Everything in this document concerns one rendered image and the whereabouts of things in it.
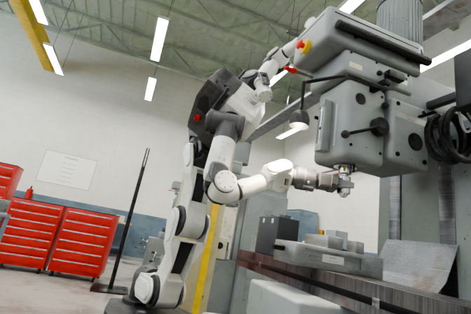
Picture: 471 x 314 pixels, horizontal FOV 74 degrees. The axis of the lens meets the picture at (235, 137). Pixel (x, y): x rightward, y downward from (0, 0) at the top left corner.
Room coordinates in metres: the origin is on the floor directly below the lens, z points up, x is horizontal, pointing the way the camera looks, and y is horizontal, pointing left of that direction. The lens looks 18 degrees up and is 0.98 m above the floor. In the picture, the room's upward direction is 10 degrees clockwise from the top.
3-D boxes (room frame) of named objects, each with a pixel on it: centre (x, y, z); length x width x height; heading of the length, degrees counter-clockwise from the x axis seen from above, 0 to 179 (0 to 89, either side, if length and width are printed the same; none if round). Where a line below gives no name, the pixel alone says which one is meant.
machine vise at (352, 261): (1.16, -0.40, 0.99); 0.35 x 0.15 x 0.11; 106
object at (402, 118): (1.20, -0.62, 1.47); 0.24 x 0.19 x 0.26; 17
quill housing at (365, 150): (1.15, -0.44, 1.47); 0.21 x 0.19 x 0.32; 17
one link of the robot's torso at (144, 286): (1.71, 0.23, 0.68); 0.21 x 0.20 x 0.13; 31
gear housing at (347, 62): (1.16, -0.48, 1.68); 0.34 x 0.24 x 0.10; 107
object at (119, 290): (4.94, 1.36, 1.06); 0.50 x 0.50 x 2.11; 17
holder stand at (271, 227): (1.69, -0.30, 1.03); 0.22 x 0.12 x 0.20; 19
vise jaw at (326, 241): (1.15, -0.37, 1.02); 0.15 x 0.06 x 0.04; 16
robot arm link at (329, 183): (1.16, -0.34, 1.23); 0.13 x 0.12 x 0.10; 172
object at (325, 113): (1.12, -0.33, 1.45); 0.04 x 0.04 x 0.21; 17
